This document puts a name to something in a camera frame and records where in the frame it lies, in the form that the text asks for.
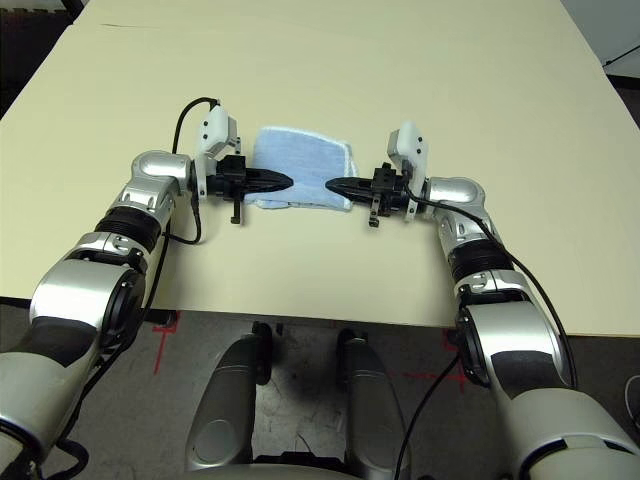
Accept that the thin black floor cable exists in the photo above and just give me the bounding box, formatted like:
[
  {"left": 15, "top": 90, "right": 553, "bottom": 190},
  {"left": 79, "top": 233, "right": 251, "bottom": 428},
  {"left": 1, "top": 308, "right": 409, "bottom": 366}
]
[{"left": 602, "top": 43, "right": 640, "bottom": 69}]

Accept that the thin white floor cable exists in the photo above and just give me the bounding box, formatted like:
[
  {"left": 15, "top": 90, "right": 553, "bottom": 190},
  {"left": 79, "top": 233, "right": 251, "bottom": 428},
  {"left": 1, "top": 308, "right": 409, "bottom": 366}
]
[{"left": 623, "top": 372, "right": 640, "bottom": 426}]

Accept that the light blue towel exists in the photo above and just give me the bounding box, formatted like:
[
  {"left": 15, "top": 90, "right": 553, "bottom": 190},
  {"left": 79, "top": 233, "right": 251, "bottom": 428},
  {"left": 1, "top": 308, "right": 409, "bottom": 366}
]
[{"left": 243, "top": 124, "right": 357, "bottom": 213}]

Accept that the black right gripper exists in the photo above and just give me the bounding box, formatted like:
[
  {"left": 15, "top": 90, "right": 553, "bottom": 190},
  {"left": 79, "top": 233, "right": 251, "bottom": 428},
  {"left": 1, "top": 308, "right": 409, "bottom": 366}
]
[{"left": 324, "top": 161, "right": 412, "bottom": 229}]

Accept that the grey left robot leg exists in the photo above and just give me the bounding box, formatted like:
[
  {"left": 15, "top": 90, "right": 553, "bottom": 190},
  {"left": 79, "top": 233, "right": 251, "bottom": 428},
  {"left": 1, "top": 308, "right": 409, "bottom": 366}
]
[{"left": 184, "top": 322, "right": 274, "bottom": 472}]

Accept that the grey robot waist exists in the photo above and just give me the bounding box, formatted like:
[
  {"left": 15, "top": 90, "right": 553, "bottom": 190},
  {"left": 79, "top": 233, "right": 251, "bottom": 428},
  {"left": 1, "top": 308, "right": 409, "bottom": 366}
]
[{"left": 197, "top": 452, "right": 364, "bottom": 480}]

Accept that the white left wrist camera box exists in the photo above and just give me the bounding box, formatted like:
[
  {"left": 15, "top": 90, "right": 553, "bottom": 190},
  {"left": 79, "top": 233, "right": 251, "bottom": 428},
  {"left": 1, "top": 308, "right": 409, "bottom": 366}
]
[{"left": 192, "top": 102, "right": 242, "bottom": 197}]

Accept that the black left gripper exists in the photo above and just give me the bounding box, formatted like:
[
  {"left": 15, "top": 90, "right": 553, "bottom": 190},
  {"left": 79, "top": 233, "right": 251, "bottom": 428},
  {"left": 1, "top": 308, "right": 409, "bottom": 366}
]
[{"left": 203, "top": 154, "right": 294, "bottom": 226}]

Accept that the grey robot leg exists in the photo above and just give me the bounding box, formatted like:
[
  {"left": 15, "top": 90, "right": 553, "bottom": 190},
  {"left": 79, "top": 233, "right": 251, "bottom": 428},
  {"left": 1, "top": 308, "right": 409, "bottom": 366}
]
[
  {"left": 184, "top": 322, "right": 274, "bottom": 472},
  {"left": 335, "top": 327, "right": 410, "bottom": 480}
]

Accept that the grey right robot leg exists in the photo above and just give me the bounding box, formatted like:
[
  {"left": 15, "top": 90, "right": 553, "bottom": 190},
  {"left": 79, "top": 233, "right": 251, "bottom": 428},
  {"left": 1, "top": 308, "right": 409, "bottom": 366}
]
[{"left": 335, "top": 327, "right": 410, "bottom": 480}]

